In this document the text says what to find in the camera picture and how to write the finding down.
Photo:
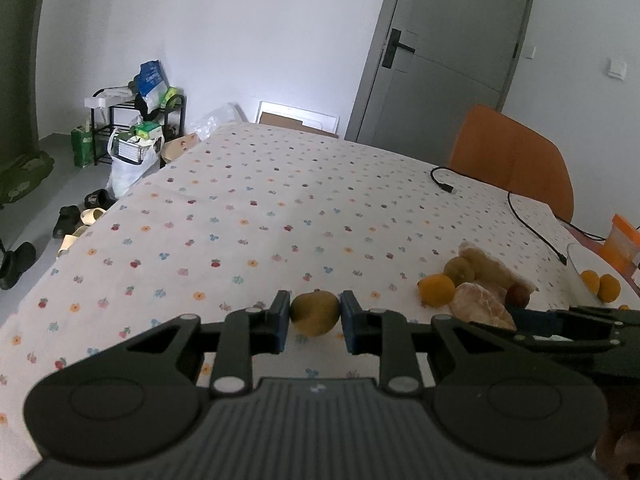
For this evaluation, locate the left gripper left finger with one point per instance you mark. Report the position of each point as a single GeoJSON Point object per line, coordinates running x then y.
{"type": "Point", "coordinates": [243, 335]}

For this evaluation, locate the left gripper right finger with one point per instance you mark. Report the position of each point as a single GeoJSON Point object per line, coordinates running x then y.
{"type": "Point", "coordinates": [386, 334]}

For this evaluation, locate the orange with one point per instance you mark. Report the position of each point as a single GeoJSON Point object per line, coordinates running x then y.
{"type": "Point", "coordinates": [609, 288]}

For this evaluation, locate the brown round kiwi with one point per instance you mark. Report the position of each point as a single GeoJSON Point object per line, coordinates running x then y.
{"type": "Point", "coordinates": [315, 313]}

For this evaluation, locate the small yellow-orange mandarin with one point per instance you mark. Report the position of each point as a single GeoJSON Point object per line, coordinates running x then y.
{"type": "Point", "coordinates": [436, 291]}

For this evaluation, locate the small orange mandarin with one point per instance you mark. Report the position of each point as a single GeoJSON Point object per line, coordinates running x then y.
{"type": "Point", "coordinates": [592, 281]}

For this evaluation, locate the dark red plum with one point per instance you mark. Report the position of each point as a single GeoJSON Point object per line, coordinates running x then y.
{"type": "Point", "coordinates": [517, 298]}

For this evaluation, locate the green kiwi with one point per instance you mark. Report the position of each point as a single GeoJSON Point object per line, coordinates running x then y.
{"type": "Point", "coordinates": [459, 270]}

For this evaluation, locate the person's right hand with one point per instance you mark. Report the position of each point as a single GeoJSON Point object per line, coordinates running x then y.
{"type": "Point", "coordinates": [617, 453]}

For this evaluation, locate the white round plate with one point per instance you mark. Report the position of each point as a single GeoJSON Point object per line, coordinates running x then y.
{"type": "Point", "coordinates": [580, 259]}

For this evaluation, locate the orange lidded plastic jar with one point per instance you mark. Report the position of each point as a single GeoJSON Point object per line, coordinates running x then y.
{"type": "Point", "coordinates": [621, 246]}

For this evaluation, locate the floral white tablecloth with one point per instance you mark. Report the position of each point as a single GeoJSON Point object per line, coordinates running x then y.
{"type": "Point", "coordinates": [246, 213]}

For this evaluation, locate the white plastic bag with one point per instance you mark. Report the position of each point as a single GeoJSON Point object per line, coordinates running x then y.
{"type": "Point", "coordinates": [134, 151]}

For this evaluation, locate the black slipper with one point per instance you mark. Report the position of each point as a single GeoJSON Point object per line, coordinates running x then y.
{"type": "Point", "coordinates": [69, 220]}

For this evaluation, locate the orange chair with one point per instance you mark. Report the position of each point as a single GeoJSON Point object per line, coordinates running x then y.
{"type": "Point", "coordinates": [499, 151]}

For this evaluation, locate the white framed board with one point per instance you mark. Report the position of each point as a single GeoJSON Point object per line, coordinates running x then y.
{"type": "Point", "coordinates": [275, 113]}

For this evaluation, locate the green box on floor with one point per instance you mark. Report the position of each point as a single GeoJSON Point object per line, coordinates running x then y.
{"type": "Point", "coordinates": [81, 139]}

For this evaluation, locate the black metal shelf rack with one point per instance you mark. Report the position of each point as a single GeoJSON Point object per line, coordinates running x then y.
{"type": "Point", "coordinates": [115, 110]}

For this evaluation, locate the blue white bag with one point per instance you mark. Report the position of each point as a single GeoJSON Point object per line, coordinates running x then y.
{"type": "Point", "coordinates": [152, 84]}

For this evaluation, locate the grey door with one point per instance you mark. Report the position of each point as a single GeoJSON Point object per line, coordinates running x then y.
{"type": "Point", "coordinates": [466, 55]}

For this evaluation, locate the white light switch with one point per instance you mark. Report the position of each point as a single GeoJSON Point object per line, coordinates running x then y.
{"type": "Point", "coordinates": [617, 68]}

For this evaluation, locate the black door handle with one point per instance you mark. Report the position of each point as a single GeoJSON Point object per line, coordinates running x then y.
{"type": "Point", "coordinates": [393, 45]}

